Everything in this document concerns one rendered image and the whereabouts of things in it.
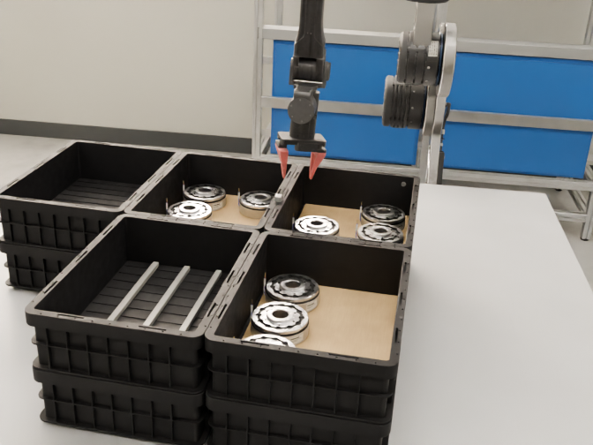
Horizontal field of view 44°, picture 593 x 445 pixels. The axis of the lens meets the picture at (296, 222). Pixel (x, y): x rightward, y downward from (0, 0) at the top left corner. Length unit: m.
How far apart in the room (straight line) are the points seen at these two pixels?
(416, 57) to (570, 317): 0.79
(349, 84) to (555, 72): 0.94
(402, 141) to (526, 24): 1.17
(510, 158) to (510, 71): 0.42
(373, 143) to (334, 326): 2.34
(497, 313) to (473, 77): 1.98
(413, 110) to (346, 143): 1.14
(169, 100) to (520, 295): 3.23
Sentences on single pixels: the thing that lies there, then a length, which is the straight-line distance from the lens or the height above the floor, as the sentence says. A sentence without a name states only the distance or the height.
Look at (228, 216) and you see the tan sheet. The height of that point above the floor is 0.83.
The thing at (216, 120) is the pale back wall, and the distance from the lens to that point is 4.64.
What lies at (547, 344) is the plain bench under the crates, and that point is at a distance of 1.68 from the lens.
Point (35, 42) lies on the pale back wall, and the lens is 4.90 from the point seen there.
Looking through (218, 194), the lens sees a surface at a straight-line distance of 1.83.
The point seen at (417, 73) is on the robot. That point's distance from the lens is 2.08.
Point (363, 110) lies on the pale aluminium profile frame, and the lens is 3.57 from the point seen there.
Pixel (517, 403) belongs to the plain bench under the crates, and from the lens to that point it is 1.49.
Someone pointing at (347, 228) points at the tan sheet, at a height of 0.83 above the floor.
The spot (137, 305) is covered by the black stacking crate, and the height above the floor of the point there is 0.83.
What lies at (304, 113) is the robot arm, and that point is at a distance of 1.57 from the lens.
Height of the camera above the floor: 1.57
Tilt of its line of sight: 25 degrees down
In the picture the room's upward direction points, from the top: 3 degrees clockwise
